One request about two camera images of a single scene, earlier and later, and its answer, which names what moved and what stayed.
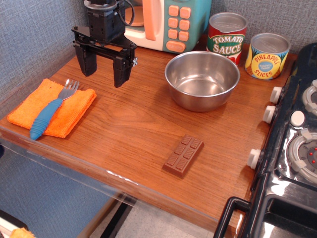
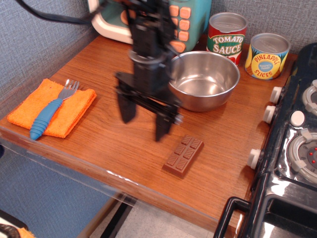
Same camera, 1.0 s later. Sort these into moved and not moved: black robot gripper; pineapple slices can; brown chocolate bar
Moved: black robot gripper
Not moved: pineapple slices can; brown chocolate bar
